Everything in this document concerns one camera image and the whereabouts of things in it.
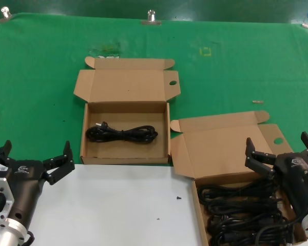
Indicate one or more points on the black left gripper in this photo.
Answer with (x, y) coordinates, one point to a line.
(25, 179)

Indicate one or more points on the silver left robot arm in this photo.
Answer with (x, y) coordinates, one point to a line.
(5, 235)

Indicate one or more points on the silver left wrist bracket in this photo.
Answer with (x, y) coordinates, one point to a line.
(0, 189)

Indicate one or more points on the small grey metal piece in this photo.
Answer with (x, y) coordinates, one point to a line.
(258, 101)

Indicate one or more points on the open brown cardboard box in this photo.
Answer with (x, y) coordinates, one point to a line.
(220, 143)
(123, 84)

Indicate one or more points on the clear plastic scrap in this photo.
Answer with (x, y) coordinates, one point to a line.
(105, 50)

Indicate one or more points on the green table cloth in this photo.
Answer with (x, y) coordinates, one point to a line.
(41, 64)

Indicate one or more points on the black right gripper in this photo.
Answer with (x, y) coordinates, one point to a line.
(295, 176)

